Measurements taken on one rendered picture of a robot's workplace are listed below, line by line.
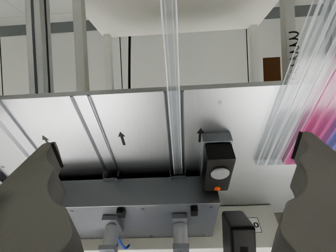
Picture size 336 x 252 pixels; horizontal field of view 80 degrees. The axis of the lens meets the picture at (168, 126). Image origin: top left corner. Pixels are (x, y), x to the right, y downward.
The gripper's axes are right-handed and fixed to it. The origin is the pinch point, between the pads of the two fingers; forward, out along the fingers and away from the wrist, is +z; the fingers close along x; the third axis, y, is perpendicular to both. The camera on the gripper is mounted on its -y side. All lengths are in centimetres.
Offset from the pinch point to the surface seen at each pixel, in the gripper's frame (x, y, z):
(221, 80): 44, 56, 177
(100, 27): -30, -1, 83
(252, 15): 32, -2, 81
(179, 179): 0.3, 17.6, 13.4
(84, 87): -28, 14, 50
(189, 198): 1.6, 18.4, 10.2
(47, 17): -32, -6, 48
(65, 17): -99, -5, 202
